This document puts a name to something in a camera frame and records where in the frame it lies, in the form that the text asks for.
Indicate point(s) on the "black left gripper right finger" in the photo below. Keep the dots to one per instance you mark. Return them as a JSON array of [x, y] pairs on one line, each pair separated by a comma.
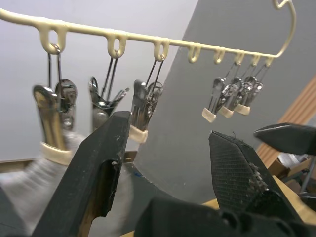
[[229, 172]]

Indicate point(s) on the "grey white sock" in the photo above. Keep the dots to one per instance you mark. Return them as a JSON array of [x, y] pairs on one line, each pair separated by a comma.
[[32, 180]]

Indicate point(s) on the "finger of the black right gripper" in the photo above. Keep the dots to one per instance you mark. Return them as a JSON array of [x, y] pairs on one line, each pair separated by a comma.
[[288, 138]]

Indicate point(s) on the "cardboard box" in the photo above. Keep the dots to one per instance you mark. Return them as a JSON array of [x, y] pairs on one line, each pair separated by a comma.
[[281, 165]]

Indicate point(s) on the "metal clip with cream tip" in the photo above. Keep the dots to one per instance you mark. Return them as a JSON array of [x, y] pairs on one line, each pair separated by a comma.
[[139, 111], [248, 96], [230, 98], [50, 123], [214, 98], [98, 108]]

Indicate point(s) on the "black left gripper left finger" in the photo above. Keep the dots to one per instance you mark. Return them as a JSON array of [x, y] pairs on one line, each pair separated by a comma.
[[91, 168]]

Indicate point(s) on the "wooden wall rail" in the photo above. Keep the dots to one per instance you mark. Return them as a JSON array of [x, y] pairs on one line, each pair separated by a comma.
[[14, 166]]

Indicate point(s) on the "wooden slatted panel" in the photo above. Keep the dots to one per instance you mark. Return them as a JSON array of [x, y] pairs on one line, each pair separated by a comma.
[[296, 108]]

